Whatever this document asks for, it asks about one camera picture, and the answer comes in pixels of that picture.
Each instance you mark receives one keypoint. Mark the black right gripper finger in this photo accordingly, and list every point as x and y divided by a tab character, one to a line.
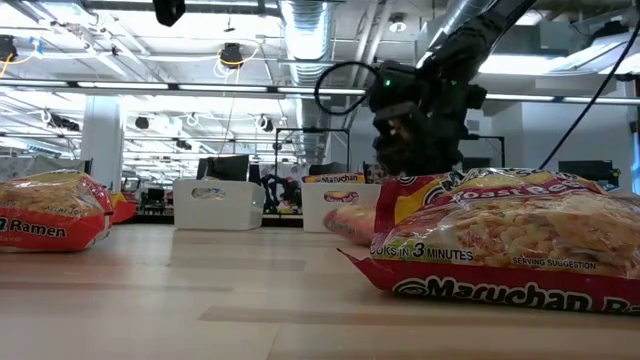
440	164
397	162

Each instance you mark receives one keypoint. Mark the orange chicken ramen noodle pack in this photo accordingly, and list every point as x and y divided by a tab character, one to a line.
350	225
50	210

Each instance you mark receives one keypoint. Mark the blue soy sauce ramen pack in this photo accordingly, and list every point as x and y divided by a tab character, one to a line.
207	193

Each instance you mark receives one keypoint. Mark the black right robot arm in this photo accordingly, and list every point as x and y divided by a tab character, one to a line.
475	45

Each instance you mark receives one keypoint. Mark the black white-dotted cloth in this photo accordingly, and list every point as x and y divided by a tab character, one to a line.
372	172

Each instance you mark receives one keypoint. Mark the long linear ceiling light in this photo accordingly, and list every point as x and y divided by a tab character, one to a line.
225	88

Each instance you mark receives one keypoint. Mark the white plastic bin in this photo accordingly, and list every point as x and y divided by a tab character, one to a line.
312	212
235	210

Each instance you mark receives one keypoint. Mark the round ceiling fixture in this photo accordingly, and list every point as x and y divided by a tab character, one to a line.
397	26

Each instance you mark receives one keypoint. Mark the white building column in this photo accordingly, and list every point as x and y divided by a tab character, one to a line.
102	140

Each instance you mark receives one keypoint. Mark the black computer monitor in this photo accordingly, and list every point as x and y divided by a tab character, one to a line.
585	170
222	167

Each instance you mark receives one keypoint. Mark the grey curtain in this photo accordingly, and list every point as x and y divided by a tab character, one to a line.
35	164

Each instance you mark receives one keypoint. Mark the grey wall vent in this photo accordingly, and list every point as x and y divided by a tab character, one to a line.
472	125

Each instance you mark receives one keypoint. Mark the black rectangular stand frame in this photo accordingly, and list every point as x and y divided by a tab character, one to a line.
312	130
495	136

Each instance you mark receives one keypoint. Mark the black ceiling camera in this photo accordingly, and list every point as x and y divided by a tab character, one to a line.
231	55
7	48

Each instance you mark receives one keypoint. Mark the black aluminium table frame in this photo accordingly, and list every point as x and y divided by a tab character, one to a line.
282	220

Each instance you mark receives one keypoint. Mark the silver spiral ventilation duct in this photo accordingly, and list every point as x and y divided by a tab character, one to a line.
306	40

